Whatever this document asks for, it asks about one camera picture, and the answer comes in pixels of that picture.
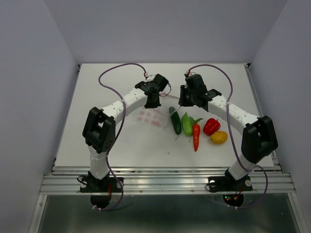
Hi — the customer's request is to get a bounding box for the red bell pepper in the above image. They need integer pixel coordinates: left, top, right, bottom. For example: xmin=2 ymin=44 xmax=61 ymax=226
xmin=203 ymin=118 xmax=221 ymax=136

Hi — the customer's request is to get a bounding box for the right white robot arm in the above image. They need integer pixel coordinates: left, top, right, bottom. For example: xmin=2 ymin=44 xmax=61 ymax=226
xmin=179 ymin=74 xmax=278 ymax=189

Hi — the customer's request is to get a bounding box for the clear pink-dotted zip bag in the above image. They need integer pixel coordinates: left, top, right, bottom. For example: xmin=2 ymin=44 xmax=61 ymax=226
xmin=129 ymin=95 xmax=179 ymax=129

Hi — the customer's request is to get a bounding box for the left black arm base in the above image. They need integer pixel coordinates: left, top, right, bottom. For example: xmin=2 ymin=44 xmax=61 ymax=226
xmin=76 ymin=171 xmax=124 ymax=212

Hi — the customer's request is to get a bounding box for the dark green cucumber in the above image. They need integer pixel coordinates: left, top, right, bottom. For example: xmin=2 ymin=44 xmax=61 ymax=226
xmin=169 ymin=106 xmax=182 ymax=139

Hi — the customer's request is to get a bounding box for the aluminium rail frame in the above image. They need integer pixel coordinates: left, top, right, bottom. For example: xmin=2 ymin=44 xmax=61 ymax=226
xmin=30 ymin=63 xmax=310 ymax=233

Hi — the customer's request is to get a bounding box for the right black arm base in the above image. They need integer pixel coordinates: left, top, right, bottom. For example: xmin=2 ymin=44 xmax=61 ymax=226
xmin=205 ymin=169 xmax=253 ymax=209

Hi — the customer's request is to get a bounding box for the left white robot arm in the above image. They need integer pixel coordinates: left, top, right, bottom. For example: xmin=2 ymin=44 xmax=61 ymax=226
xmin=82 ymin=74 xmax=170 ymax=191

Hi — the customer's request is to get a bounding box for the orange carrot with leaves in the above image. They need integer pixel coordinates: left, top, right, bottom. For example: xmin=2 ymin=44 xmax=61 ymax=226
xmin=190 ymin=117 xmax=202 ymax=152

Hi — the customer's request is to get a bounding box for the yellow lemon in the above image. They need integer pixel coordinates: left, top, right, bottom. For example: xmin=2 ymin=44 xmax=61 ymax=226
xmin=210 ymin=131 xmax=228 ymax=145

